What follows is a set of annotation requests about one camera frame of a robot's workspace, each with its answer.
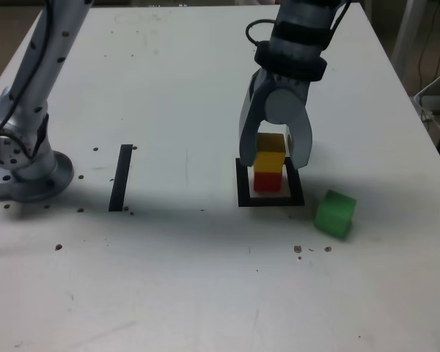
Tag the red cube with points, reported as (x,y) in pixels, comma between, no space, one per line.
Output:
(267,181)

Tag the yellow cube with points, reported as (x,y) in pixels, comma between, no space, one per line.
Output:
(269,161)

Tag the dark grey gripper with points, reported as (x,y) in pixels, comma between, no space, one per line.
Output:
(289,83)

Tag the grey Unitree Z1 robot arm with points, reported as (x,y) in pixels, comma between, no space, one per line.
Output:
(29,172)

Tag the black tape strip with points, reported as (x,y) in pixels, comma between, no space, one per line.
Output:
(119,179)

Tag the green cube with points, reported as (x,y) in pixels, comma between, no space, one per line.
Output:
(333,214)

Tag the white metal frame leg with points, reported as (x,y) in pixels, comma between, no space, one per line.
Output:
(407,29)

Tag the black tape square outline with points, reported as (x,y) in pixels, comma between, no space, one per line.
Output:
(242,190)

